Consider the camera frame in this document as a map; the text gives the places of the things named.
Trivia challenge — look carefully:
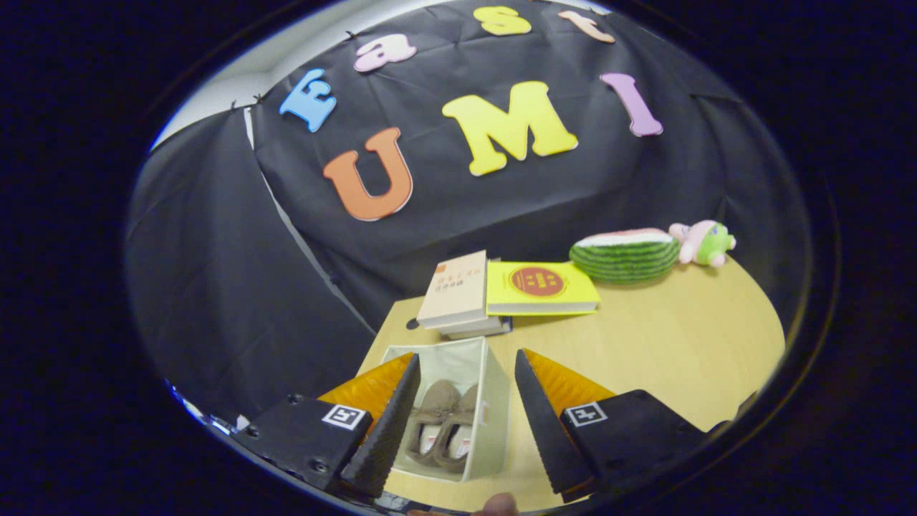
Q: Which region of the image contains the beige book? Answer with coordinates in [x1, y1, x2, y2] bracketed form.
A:
[416, 249, 489, 330]

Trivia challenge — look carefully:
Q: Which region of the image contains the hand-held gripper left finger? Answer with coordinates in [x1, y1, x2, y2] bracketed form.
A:
[231, 352, 422, 499]

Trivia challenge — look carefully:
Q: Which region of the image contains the pale green fabric storage box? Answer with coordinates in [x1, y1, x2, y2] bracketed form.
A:
[380, 335, 512, 483]

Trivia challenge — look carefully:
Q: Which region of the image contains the brown fuzzy slipper shoe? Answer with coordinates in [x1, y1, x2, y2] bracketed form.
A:
[433, 385, 479, 474]
[405, 379, 461, 467]

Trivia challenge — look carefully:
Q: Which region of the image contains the watermelon slice plush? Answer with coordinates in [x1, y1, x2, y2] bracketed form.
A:
[570, 228, 681, 285]

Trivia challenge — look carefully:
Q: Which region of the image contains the yellow book with red circle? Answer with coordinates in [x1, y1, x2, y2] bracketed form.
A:
[486, 260, 602, 317]

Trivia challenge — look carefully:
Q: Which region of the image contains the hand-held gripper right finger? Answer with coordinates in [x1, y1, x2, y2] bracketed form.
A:
[514, 348, 710, 503]

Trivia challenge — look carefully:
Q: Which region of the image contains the pink and green plush toy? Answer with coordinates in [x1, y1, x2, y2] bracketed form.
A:
[668, 219, 737, 269]

